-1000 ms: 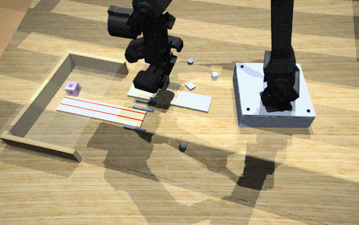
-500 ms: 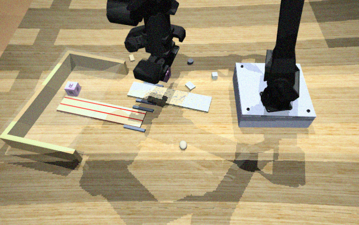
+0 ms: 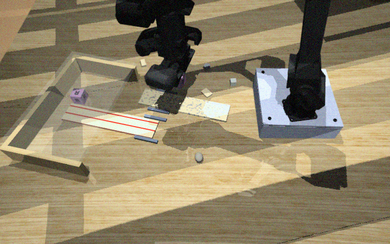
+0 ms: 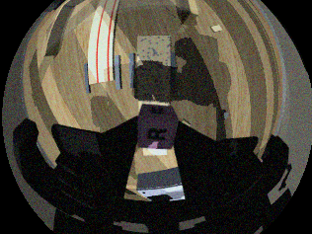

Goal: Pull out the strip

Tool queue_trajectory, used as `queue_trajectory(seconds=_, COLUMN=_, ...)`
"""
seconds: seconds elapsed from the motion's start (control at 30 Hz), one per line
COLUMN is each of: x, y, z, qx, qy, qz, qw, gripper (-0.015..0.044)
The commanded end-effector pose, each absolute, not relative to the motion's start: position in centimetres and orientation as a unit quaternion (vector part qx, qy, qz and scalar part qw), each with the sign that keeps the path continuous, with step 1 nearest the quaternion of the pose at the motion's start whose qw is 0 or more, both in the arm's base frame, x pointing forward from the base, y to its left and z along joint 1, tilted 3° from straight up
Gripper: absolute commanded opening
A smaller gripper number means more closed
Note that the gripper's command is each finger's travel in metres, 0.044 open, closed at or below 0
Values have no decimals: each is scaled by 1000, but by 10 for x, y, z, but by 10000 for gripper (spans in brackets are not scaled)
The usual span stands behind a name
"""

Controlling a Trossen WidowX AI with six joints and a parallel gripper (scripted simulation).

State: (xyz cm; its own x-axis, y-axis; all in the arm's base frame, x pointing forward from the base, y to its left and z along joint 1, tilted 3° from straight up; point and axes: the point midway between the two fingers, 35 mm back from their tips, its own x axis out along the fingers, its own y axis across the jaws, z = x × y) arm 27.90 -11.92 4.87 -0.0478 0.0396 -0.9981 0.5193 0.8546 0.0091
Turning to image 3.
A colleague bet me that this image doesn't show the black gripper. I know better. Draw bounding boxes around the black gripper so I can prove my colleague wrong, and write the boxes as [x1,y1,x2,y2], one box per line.
[144,26,202,91]

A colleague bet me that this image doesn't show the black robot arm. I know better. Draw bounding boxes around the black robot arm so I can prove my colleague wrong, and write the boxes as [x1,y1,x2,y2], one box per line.
[115,0,331,122]

